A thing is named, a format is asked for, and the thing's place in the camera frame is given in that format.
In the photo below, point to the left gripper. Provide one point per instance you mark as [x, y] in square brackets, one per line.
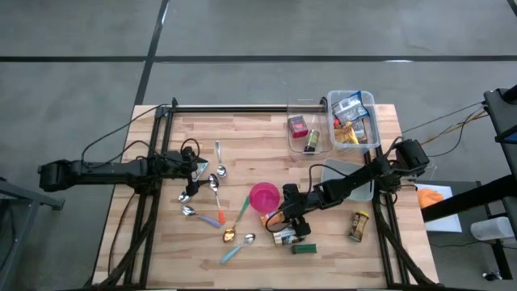
[177, 169]

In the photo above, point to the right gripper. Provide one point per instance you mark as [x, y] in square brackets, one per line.
[295, 210]

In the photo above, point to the orange spice bottle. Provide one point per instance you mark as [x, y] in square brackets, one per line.
[271, 219]

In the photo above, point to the furikake jar beige lid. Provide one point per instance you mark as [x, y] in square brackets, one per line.
[282, 237]

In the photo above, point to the green black spice box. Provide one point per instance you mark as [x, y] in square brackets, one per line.
[305, 249]

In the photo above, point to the brown jar yellow lid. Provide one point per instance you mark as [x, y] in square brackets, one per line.
[358, 226]

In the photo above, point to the wooden spoon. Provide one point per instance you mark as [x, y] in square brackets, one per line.
[229, 235]

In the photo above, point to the green lidded spice jar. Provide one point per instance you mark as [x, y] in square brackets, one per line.
[312, 139]

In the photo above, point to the pink lidded jar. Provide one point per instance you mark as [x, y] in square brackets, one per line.
[298, 126]

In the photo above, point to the orange red snack packet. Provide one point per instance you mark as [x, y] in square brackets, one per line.
[335, 121]

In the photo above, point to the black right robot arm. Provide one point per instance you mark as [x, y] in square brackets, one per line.
[355, 178]

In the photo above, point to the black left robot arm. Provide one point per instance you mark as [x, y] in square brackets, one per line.
[101, 174]

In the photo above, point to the pink plastic bowl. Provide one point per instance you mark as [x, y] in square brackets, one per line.
[262, 198]

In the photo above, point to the grey plastic tray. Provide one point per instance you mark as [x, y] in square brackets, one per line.
[335, 165]

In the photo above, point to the shallow clear plastic tray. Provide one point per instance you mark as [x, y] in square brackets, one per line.
[323, 121]

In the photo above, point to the deep clear plastic bin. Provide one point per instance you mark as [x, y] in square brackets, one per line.
[375, 129]

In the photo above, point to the orange object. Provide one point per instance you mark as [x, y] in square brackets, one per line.
[429, 198]

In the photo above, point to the white paper sheet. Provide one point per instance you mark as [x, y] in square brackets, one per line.
[444, 222]

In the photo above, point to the black diagonal beam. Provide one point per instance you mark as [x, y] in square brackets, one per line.
[464, 198]

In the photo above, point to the grey metal stand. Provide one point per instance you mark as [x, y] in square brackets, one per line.
[28, 198]

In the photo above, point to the white rounded plastic part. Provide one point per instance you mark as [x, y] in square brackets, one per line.
[490, 229]

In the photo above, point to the black caster wheel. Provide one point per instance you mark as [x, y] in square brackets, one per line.
[490, 276]

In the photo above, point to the dark grey cart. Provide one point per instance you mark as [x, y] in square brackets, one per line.
[501, 117]

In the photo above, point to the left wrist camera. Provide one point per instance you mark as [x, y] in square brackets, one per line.
[189, 154]

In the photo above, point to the black aluminium table frame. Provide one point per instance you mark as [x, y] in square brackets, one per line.
[242, 109]

